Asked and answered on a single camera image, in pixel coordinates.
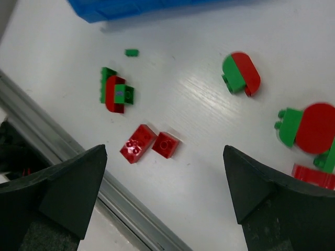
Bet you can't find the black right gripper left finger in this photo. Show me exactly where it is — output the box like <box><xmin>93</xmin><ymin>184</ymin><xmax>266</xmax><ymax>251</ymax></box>
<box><xmin>1</xmin><ymin>144</ymin><xmax>107</xmax><ymax>250</ymax></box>

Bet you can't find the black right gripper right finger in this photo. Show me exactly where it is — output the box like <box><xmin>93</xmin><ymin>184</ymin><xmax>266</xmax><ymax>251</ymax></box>
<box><xmin>223</xmin><ymin>145</ymin><xmax>334</xmax><ymax>250</ymax></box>

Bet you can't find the red round lego piece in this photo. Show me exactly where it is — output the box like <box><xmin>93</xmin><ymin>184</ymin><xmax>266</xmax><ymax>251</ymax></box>
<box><xmin>292</xmin><ymin>164</ymin><xmax>334</xmax><ymax>190</ymax></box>

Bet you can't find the large red green lego assembly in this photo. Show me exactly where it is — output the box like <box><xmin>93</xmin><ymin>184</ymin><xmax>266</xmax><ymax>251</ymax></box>
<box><xmin>274</xmin><ymin>102</ymin><xmax>334</xmax><ymax>173</ymax></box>

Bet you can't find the red two by four lego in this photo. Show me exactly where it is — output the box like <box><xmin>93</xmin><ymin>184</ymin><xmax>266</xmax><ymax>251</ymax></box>
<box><xmin>120</xmin><ymin>124</ymin><xmax>157</xmax><ymax>164</ymax></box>

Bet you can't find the red rounded lego brick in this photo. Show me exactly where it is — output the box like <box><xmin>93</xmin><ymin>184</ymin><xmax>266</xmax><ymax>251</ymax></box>
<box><xmin>105</xmin><ymin>75</ymin><xmax>126</xmax><ymax>114</ymax></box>

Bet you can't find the red square lego brick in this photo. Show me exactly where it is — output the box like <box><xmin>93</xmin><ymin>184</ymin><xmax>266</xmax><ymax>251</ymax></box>
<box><xmin>152</xmin><ymin>132</ymin><xmax>180</xmax><ymax>159</ymax></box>

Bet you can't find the green numbered lego brick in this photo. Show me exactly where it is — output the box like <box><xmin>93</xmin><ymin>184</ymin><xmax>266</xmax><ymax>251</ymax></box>
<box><xmin>114</xmin><ymin>84</ymin><xmax>135</xmax><ymax>105</ymax></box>

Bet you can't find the red green rounded lego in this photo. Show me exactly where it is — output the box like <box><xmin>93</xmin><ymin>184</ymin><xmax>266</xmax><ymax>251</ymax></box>
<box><xmin>222</xmin><ymin>51</ymin><xmax>261</xmax><ymax>97</ymax></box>

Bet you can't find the long green lego plate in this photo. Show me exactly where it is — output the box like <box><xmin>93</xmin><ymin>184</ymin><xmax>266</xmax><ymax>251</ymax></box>
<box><xmin>100</xmin><ymin>67</ymin><xmax>117</xmax><ymax>104</ymax></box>

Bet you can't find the small flat green lego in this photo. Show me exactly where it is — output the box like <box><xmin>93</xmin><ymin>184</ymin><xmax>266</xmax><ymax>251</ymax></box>
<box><xmin>125</xmin><ymin>49</ymin><xmax>140</xmax><ymax>57</ymax></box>

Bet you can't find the blue plastic divided bin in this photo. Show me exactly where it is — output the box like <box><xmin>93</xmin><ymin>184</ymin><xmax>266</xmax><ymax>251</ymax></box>
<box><xmin>67</xmin><ymin>0</ymin><xmax>263</xmax><ymax>24</ymax></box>

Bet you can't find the aluminium frame rail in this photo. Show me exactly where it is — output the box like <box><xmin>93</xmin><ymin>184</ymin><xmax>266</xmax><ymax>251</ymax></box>
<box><xmin>0</xmin><ymin>69</ymin><xmax>193</xmax><ymax>251</ymax></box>

